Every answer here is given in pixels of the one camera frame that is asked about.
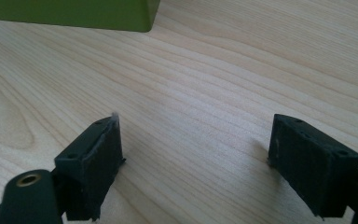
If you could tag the green box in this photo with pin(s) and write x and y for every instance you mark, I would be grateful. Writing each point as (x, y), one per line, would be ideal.
(74, 12)

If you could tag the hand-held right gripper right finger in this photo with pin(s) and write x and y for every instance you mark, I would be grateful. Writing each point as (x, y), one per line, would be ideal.
(310, 168)

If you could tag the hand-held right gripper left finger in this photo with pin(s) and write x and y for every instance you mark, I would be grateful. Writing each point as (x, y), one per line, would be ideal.
(96, 174)

